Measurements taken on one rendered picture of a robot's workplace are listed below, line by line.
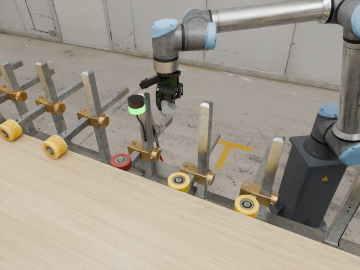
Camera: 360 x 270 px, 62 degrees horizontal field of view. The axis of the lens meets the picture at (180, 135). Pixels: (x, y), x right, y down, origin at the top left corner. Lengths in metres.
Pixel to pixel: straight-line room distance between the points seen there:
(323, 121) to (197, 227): 0.95
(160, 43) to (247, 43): 2.73
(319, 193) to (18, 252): 1.53
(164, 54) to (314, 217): 1.47
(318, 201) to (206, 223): 1.12
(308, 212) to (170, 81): 1.30
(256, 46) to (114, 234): 3.06
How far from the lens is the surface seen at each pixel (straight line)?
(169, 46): 1.03
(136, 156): 1.25
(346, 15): 1.25
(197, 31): 1.03
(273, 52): 3.68
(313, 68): 3.72
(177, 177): 1.09
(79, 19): 4.73
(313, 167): 1.70
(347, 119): 1.45
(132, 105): 1.06
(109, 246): 0.95
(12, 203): 1.16
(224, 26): 1.18
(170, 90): 1.10
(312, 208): 2.01
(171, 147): 2.61
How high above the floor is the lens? 1.69
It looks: 38 degrees down
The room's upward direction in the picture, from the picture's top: 1 degrees counter-clockwise
